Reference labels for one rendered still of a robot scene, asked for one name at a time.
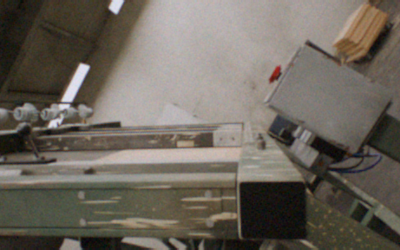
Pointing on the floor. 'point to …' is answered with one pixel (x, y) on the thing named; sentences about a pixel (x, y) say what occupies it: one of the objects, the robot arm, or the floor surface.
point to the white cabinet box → (179, 115)
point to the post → (398, 142)
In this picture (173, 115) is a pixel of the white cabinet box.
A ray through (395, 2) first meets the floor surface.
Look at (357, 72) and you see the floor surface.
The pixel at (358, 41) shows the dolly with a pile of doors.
